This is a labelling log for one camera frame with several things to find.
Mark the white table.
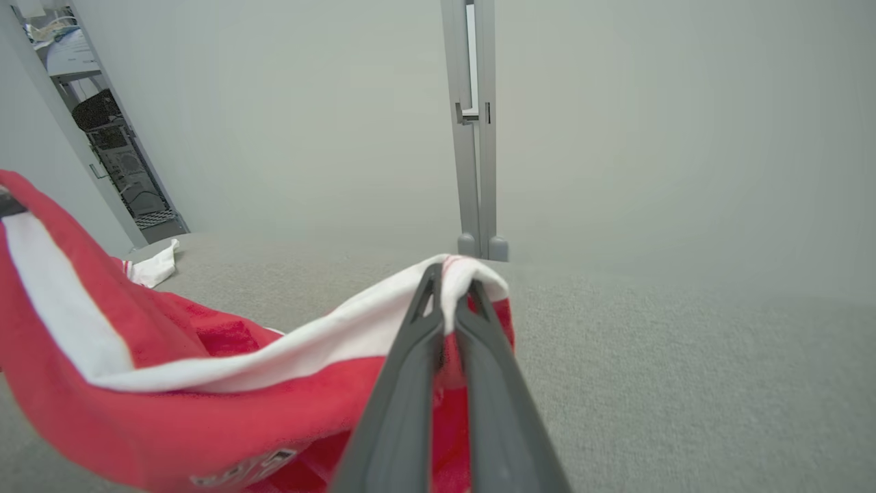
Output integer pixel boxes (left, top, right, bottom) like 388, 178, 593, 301
42, 27, 103, 86

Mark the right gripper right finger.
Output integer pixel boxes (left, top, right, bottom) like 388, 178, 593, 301
454, 278, 573, 493

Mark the red shorts white band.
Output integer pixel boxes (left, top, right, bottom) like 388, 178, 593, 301
0, 169, 515, 493

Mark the black computer tower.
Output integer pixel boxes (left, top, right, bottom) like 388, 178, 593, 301
88, 122, 168, 218

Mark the grey partition post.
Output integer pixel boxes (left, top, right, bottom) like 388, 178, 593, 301
440, 0, 481, 258
474, 0, 509, 262

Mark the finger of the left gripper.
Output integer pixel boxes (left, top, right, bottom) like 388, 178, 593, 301
0, 189, 29, 219

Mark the black mesh panel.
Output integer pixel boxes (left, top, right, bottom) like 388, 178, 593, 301
133, 209, 180, 230

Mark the black mesh chair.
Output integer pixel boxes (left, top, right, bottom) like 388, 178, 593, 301
71, 89, 125, 132

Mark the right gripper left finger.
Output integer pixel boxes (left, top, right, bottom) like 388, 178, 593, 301
331, 264, 447, 493

